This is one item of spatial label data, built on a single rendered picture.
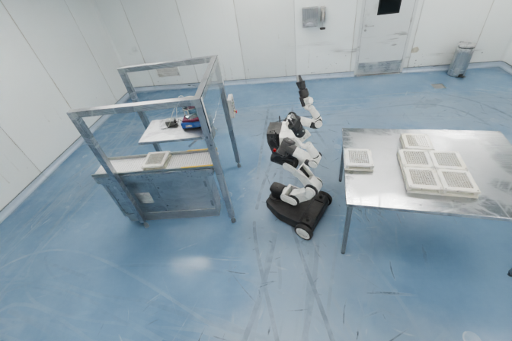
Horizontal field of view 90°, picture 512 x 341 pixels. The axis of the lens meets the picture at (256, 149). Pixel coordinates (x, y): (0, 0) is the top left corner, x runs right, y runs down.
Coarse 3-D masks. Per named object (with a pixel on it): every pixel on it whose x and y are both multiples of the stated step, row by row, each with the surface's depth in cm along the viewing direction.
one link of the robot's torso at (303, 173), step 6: (300, 162) 266; (288, 168) 258; (294, 168) 255; (300, 168) 262; (306, 168) 262; (294, 174) 260; (300, 174) 255; (306, 174) 265; (312, 174) 262; (300, 180) 264; (306, 180) 259; (312, 180) 259; (318, 180) 262; (306, 186) 262; (312, 186) 257; (318, 186) 259
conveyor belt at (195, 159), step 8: (208, 152) 283; (120, 160) 292; (128, 160) 290; (136, 160) 288; (144, 160) 287; (176, 160) 279; (184, 160) 278; (192, 160) 276; (200, 160) 274; (208, 160) 272; (120, 168) 280; (128, 168) 278; (136, 168) 277
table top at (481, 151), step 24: (360, 144) 267; (384, 144) 263; (456, 144) 250; (480, 144) 246; (504, 144) 242; (384, 168) 237; (480, 168) 223; (504, 168) 220; (360, 192) 219; (384, 192) 216; (504, 192) 202; (456, 216) 194; (480, 216) 189; (504, 216) 186
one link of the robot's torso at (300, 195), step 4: (296, 188) 294; (300, 188) 288; (304, 188) 280; (308, 188) 258; (292, 192) 291; (296, 192) 286; (300, 192) 279; (304, 192) 272; (308, 192) 260; (312, 192) 257; (292, 196) 287; (296, 196) 284; (300, 196) 280; (304, 196) 272; (308, 196) 265; (312, 196) 262; (296, 200) 286; (300, 200) 284; (304, 200) 280; (296, 204) 290
